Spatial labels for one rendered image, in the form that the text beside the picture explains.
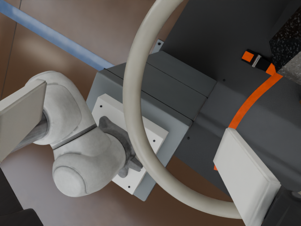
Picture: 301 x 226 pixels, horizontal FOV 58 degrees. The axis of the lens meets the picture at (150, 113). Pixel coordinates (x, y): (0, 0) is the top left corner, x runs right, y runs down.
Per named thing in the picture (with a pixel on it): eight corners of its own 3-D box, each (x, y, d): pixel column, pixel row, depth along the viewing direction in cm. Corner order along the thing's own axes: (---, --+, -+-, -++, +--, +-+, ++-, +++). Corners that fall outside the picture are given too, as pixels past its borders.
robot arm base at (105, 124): (134, 184, 102) (127, 192, 97) (87, 152, 106) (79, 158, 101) (153, 147, 94) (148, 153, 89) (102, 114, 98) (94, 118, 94)
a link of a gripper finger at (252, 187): (269, 181, 13) (283, 184, 13) (226, 126, 20) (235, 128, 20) (246, 229, 14) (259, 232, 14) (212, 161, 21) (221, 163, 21)
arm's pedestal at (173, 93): (190, 141, 184) (149, 218, 113) (128, 104, 192) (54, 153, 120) (229, 78, 163) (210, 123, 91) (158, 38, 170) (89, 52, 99)
